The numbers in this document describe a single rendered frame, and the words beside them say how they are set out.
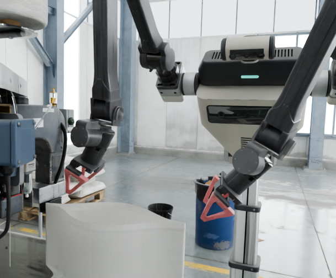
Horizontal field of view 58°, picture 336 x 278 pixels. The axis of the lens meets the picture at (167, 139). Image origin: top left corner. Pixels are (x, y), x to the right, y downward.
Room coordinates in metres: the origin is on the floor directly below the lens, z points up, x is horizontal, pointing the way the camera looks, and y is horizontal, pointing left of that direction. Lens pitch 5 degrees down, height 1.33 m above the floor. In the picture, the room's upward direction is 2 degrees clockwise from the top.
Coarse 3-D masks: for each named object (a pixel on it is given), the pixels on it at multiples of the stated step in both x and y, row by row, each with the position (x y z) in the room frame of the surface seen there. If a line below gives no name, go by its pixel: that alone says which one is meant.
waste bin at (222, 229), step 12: (204, 180) 3.22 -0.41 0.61; (204, 192) 2.86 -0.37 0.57; (204, 204) 2.88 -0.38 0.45; (216, 204) 2.82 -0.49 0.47; (204, 228) 2.88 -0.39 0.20; (216, 228) 2.83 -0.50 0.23; (228, 228) 2.86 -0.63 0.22; (204, 240) 2.88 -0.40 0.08; (216, 240) 2.84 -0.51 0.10; (228, 240) 2.88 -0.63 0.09
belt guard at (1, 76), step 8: (0, 64) 0.60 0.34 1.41; (0, 72) 0.60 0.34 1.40; (8, 72) 0.67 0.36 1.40; (0, 80) 0.60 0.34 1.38; (8, 80) 0.67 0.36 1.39; (16, 80) 0.77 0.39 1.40; (24, 80) 0.92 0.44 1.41; (0, 88) 0.78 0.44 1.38; (8, 88) 0.67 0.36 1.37; (16, 88) 0.77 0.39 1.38; (24, 88) 0.92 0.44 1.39; (8, 96) 0.94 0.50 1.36; (16, 96) 0.95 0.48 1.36; (24, 96) 0.97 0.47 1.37
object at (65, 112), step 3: (63, 111) 1.10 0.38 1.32; (66, 111) 1.10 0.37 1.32; (69, 111) 1.11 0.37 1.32; (72, 111) 1.13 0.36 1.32; (63, 114) 1.10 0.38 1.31; (66, 114) 1.10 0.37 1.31; (69, 114) 1.11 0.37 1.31; (72, 114) 1.13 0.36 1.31; (66, 117) 1.10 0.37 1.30; (69, 117) 1.11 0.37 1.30; (66, 120) 1.10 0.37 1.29; (66, 123) 1.10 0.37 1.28; (66, 126) 1.10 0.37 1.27; (69, 126) 1.11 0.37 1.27; (72, 126) 1.13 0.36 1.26; (66, 129) 1.10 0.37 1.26; (69, 132) 1.12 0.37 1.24
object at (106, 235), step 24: (48, 216) 0.91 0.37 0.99; (72, 216) 0.92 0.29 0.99; (96, 216) 0.94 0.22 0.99; (120, 216) 0.95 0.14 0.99; (144, 216) 0.90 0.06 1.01; (48, 240) 0.91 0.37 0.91; (72, 240) 0.80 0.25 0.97; (96, 240) 0.75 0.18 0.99; (120, 240) 0.76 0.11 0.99; (144, 240) 0.77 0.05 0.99; (168, 240) 0.79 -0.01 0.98; (48, 264) 0.91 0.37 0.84; (72, 264) 0.80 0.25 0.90; (96, 264) 0.75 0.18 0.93; (120, 264) 0.76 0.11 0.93; (144, 264) 0.77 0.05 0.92; (168, 264) 0.79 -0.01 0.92
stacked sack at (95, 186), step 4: (88, 184) 4.25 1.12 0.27; (92, 184) 4.27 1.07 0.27; (96, 184) 4.29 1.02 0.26; (100, 184) 4.36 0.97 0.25; (104, 184) 4.46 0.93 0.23; (84, 188) 4.05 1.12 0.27; (88, 188) 4.10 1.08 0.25; (92, 188) 4.15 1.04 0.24; (96, 188) 4.24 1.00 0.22; (100, 188) 4.34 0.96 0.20; (104, 188) 4.47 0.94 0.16; (76, 192) 3.96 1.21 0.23; (80, 192) 3.95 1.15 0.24; (84, 192) 3.98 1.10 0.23; (88, 192) 4.06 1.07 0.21; (92, 192) 4.15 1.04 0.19; (68, 196) 3.98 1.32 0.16; (72, 196) 3.96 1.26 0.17; (76, 196) 3.93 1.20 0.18; (80, 196) 3.92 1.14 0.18
